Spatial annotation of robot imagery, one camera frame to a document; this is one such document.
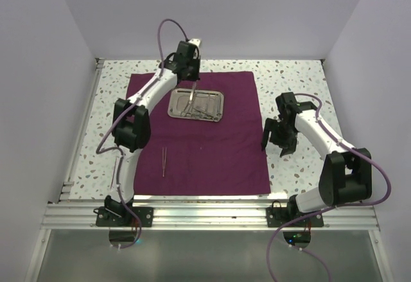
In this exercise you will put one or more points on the thin pink-tipped tweezers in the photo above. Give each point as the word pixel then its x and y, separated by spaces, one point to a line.
pixel 164 159

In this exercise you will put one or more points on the steel surgical scissors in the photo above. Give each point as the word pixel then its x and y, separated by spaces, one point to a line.
pixel 200 111

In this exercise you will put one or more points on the aluminium front rail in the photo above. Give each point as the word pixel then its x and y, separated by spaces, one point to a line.
pixel 196 214

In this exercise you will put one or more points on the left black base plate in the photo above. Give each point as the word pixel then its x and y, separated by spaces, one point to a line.
pixel 107 219

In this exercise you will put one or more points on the aluminium left side rail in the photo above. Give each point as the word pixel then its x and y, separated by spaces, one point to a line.
pixel 68 181

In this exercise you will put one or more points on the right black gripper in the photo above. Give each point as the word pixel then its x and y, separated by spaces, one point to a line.
pixel 288 146

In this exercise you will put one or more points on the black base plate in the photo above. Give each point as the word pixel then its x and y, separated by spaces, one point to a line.
pixel 107 219
pixel 279 213

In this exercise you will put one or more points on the steel instrument tray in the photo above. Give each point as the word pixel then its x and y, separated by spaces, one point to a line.
pixel 179 98

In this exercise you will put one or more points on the steel forceps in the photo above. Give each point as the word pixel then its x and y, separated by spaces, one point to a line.
pixel 192 93

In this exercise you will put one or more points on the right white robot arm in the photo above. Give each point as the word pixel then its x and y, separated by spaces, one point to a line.
pixel 346 175

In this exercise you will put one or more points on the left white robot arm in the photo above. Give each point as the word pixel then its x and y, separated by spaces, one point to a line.
pixel 132 130

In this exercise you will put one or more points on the aluminium rail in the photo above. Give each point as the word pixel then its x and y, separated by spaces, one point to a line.
pixel 68 181
pixel 196 214

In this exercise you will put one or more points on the purple surgical wrap cloth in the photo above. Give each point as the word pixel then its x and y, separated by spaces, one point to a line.
pixel 206 158

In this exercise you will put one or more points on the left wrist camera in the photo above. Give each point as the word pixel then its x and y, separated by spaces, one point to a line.
pixel 196 42

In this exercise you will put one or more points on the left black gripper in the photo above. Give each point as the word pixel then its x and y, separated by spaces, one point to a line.
pixel 195 76

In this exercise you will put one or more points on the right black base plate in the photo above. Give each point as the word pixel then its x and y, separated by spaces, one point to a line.
pixel 279 213

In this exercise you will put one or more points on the steel hemostat clamp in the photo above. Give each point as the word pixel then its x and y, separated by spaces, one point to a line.
pixel 186 108

